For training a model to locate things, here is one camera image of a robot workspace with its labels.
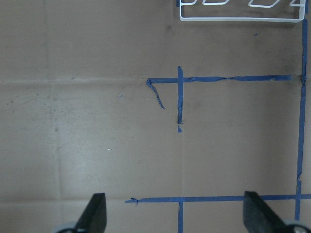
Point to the white wire cup rack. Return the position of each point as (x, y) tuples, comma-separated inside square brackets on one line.
[(281, 11)]

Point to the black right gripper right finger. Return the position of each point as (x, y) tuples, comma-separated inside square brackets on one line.
[(258, 217)]

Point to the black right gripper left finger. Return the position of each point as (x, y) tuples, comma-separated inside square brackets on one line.
[(94, 216)]

